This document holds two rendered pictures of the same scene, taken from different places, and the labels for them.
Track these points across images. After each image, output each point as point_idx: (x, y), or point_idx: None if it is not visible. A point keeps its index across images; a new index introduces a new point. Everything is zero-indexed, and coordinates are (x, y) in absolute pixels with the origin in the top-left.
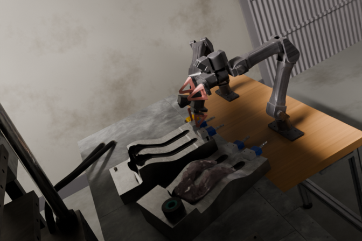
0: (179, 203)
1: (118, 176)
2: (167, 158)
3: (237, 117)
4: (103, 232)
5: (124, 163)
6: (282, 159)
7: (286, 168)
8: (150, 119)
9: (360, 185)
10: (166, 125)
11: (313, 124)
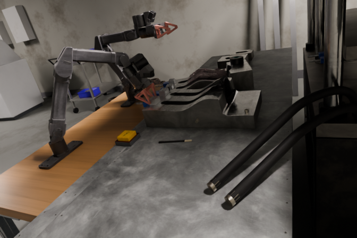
0: (232, 57)
1: (249, 103)
2: (204, 88)
3: (116, 123)
4: (291, 92)
5: (232, 112)
6: None
7: None
8: (122, 197)
9: None
10: (136, 161)
11: (125, 97)
